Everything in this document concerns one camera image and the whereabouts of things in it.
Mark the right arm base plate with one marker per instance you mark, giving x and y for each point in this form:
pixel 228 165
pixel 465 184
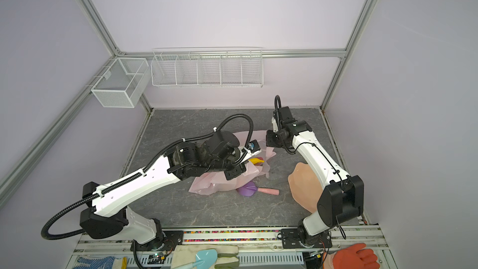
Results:
pixel 298 238

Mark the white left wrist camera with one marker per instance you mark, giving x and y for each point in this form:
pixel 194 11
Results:
pixel 253 148

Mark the small white wire basket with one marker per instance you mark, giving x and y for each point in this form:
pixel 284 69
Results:
pixel 123 83

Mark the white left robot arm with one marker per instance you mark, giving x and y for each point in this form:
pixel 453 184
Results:
pixel 108 213

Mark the purple scoop pink handle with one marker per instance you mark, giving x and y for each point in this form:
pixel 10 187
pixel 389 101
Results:
pixel 250 188

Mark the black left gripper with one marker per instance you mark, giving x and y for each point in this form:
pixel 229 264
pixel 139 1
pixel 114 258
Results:
pixel 238 170

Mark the beige work glove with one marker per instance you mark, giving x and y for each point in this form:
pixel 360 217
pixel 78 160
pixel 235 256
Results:
pixel 227 255

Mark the pink printed plastic bag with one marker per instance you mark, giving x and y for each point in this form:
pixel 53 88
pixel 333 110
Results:
pixel 210 183

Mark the teal plastic trowel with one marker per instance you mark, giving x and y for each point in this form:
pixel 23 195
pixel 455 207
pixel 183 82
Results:
pixel 204 259

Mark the orange rubber glove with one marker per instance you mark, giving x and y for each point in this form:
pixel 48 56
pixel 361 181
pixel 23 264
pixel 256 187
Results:
pixel 353 257

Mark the beige wavy fruit plate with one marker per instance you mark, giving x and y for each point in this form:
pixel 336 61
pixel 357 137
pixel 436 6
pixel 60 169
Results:
pixel 306 188

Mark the yellow banana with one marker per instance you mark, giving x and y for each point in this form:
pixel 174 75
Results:
pixel 256 161

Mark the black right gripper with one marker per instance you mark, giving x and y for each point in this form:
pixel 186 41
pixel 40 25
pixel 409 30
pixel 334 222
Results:
pixel 269 141

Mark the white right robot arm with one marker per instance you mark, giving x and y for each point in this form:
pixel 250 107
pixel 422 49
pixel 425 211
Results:
pixel 342 195

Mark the long white wire shelf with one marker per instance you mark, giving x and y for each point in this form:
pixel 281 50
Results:
pixel 207 67

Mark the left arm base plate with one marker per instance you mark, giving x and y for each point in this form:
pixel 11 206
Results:
pixel 169 241

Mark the blue knitted glove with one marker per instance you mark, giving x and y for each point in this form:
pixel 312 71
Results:
pixel 94 263

